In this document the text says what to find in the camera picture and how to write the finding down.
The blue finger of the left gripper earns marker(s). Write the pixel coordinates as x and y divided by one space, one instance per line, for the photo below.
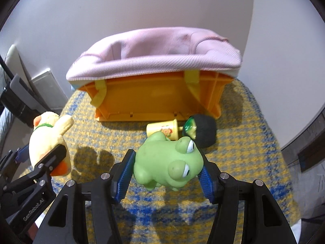
22 154
54 161

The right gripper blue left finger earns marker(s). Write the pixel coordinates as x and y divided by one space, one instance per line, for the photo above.
65 221

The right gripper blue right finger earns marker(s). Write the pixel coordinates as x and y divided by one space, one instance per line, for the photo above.
264 221

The yellow plush duck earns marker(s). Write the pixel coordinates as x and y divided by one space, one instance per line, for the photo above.
49 129

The green ball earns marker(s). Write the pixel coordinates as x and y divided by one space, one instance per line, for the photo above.
202 129

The green rubber frog toy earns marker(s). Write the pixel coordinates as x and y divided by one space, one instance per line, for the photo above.
162 162

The yellow toy cup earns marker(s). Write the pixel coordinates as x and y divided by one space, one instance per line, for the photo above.
170 129

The person's hand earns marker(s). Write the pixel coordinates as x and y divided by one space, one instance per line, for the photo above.
32 231

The black grey device stand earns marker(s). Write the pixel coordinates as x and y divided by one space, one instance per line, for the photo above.
20 100

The yellow blue woven blanket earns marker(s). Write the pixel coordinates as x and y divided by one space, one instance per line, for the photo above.
246 148

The dark wooden furniture edge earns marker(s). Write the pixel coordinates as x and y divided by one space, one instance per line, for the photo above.
307 149

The beige chair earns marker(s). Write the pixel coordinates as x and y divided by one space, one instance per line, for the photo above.
14 63

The orange plastic basket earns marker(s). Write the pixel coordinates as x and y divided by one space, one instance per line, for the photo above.
158 97

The pink knitted cloth liner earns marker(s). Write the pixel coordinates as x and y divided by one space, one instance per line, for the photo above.
153 51

